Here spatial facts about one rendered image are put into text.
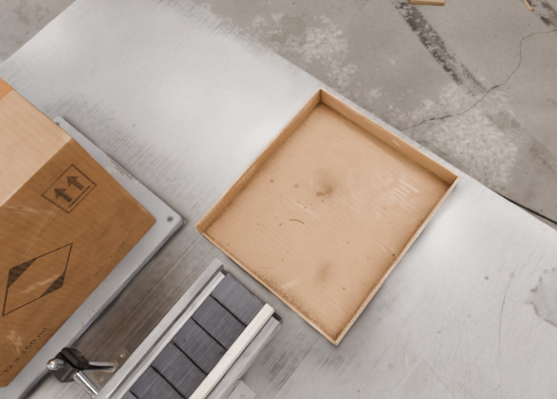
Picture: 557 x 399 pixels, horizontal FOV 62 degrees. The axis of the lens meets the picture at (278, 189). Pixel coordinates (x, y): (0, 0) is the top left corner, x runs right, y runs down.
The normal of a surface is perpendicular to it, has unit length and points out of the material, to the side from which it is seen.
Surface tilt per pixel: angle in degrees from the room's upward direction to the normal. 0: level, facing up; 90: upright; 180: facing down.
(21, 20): 0
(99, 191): 90
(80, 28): 0
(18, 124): 0
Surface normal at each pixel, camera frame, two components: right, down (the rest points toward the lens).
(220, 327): -0.07, -0.37
